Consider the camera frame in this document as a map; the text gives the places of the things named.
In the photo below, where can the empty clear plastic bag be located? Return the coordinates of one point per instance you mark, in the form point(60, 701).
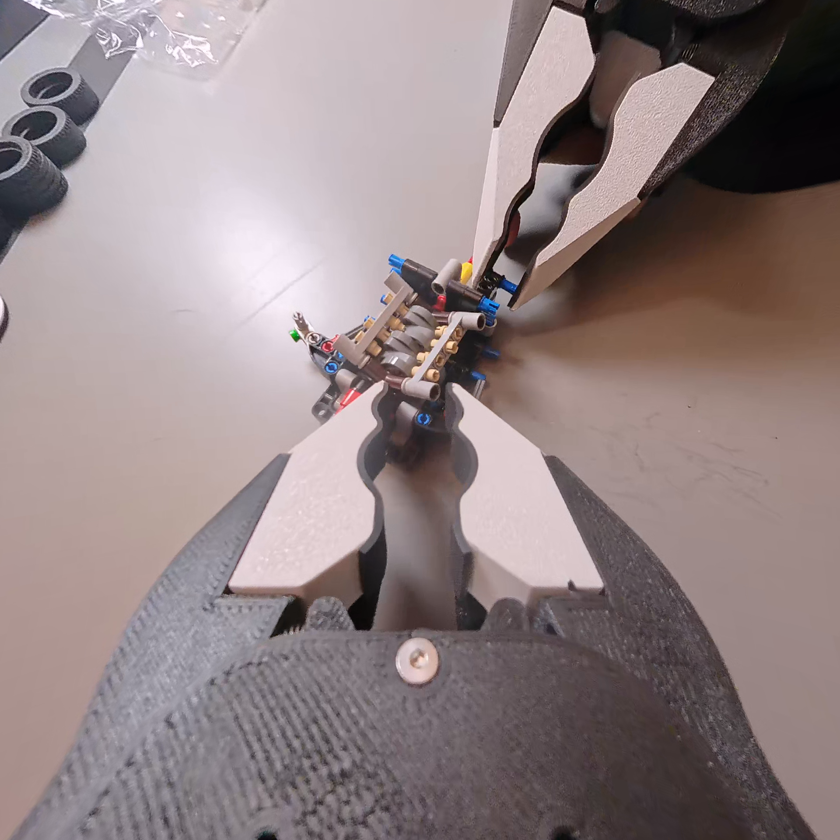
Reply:
point(177, 33)

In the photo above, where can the row of black rubber tyres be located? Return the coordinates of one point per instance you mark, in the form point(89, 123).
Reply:
point(108, 59)

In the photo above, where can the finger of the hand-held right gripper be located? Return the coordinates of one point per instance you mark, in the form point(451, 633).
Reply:
point(525, 131)
point(643, 144)

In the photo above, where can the black lego tire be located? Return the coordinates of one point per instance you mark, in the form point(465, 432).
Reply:
point(3, 229)
point(59, 92)
point(43, 134)
point(26, 174)

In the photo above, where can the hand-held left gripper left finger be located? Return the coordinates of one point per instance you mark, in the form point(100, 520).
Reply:
point(308, 512)

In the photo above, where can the lego car chassis assembly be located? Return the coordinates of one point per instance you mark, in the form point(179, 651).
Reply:
point(407, 334)

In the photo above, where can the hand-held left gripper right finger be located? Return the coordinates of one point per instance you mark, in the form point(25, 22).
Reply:
point(525, 518)

